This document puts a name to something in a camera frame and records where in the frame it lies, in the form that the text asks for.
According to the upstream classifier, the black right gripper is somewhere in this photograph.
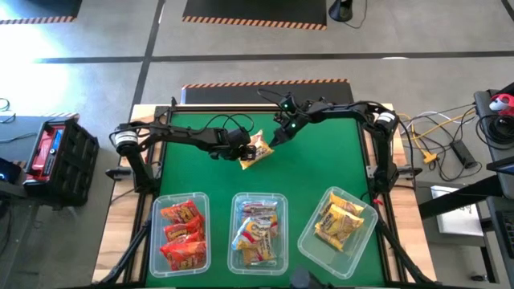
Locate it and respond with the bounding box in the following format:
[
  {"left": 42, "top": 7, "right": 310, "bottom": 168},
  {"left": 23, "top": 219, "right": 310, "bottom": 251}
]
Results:
[{"left": 267, "top": 94, "right": 313, "bottom": 149}]

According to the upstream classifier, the coiled black cable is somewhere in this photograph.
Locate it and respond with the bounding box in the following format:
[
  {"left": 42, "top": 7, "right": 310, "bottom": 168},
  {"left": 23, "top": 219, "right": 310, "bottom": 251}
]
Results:
[{"left": 475, "top": 113, "right": 514, "bottom": 153}]

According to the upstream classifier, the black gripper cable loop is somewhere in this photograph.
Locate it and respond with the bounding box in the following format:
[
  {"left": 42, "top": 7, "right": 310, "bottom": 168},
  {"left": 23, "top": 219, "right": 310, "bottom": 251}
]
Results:
[
  {"left": 202, "top": 113, "right": 255, "bottom": 134},
  {"left": 256, "top": 88, "right": 291, "bottom": 108}
]

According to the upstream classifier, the black device with blue light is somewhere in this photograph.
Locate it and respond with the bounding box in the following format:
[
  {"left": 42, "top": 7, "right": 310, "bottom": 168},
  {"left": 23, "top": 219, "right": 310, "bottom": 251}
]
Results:
[{"left": 0, "top": 157, "right": 22, "bottom": 186}]

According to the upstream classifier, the dark grey desk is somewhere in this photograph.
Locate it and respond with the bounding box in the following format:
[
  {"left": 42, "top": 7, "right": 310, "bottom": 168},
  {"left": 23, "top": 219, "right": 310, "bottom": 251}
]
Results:
[{"left": 472, "top": 82, "right": 514, "bottom": 161}]

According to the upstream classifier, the black plastic crate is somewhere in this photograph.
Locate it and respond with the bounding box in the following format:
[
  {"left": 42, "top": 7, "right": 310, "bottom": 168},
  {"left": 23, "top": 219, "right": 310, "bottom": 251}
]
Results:
[{"left": 22, "top": 117, "right": 100, "bottom": 209}]

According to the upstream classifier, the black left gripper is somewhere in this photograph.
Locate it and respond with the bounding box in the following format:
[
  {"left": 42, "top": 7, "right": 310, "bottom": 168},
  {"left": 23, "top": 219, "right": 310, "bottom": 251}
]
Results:
[{"left": 208, "top": 127, "right": 258, "bottom": 162}]

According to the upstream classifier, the white cable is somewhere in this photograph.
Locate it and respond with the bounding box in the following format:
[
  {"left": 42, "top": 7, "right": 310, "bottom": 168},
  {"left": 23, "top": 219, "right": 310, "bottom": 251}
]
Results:
[{"left": 397, "top": 110, "right": 457, "bottom": 125}]

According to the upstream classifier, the black round stand base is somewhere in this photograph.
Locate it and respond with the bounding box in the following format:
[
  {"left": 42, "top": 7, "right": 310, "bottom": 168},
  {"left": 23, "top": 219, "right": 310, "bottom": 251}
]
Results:
[{"left": 328, "top": 0, "right": 353, "bottom": 22}]

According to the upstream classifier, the dark laptop with blue screen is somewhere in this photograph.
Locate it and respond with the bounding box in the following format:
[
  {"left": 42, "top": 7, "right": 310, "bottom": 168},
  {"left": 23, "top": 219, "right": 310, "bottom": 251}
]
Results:
[{"left": 485, "top": 157, "right": 514, "bottom": 177}]

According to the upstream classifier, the yellow cable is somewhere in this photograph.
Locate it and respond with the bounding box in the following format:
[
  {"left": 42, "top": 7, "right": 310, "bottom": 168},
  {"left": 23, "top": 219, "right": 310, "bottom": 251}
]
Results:
[{"left": 401, "top": 108, "right": 477, "bottom": 165}]

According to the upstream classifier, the black hazard-striped floor mat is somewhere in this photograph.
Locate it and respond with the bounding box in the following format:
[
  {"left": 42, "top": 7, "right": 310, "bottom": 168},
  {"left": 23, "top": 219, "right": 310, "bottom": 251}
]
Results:
[
  {"left": 0, "top": 112, "right": 80, "bottom": 165},
  {"left": 0, "top": 0, "right": 83, "bottom": 25},
  {"left": 180, "top": 78, "right": 355, "bottom": 105},
  {"left": 182, "top": 0, "right": 328, "bottom": 31}
]

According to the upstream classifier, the red tool case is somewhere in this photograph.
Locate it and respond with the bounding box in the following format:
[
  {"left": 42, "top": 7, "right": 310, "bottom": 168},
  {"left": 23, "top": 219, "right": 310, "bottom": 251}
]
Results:
[{"left": 30, "top": 124, "right": 66, "bottom": 173}]

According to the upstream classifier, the red and white gadget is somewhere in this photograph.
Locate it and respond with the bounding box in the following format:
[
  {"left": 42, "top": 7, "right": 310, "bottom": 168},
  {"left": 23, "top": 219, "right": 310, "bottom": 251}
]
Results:
[{"left": 488, "top": 92, "right": 514, "bottom": 117}]

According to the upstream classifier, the black keyboard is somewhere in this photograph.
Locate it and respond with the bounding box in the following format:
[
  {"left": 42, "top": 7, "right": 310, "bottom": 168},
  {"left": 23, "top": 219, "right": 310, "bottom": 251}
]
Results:
[{"left": 494, "top": 209, "right": 514, "bottom": 258}]

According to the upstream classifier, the clear plastic bin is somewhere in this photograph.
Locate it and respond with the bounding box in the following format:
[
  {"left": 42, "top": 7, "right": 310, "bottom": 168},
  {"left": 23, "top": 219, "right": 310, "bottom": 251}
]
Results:
[
  {"left": 149, "top": 191, "right": 212, "bottom": 279},
  {"left": 296, "top": 185, "right": 380, "bottom": 281},
  {"left": 226, "top": 191, "right": 289, "bottom": 277}
]

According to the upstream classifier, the thin black floor cable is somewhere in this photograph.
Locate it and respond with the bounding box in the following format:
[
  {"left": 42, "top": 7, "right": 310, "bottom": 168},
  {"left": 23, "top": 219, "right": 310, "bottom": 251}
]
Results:
[{"left": 345, "top": 0, "right": 369, "bottom": 29}]

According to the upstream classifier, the green table mat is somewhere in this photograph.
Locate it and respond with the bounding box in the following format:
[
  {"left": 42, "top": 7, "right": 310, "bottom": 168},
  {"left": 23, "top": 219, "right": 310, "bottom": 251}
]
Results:
[{"left": 145, "top": 110, "right": 386, "bottom": 288}]

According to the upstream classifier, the white board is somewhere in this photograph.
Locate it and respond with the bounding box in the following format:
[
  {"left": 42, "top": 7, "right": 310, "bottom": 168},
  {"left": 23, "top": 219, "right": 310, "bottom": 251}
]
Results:
[{"left": 429, "top": 184, "right": 486, "bottom": 238}]

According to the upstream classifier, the black desk beam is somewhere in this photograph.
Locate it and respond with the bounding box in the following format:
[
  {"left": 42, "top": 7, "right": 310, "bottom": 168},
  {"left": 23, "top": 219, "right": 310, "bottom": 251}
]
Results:
[{"left": 417, "top": 175, "right": 514, "bottom": 220}]

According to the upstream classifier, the black power strip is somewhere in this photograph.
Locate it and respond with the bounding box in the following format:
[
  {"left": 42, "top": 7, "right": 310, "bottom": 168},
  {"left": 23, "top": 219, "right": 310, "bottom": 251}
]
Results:
[{"left": 448, "top": 138, "right": 479, "bottom": 169}]

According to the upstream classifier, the black diagonal frame strut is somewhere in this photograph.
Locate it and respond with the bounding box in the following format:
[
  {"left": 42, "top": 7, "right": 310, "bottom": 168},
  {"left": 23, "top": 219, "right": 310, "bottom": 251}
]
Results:
[
  {"left": 91, "top": 208, "right": 157, "bottom": 288},
  {"left": 375, "top": 218, "right": 437, "bottom": 287}
]

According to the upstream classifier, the black aluminium table frame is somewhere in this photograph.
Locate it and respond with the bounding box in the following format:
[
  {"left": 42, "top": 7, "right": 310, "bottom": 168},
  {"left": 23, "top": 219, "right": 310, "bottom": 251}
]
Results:
[{"left": 144, "top": 96, "right": 397, "bottom": 288}]

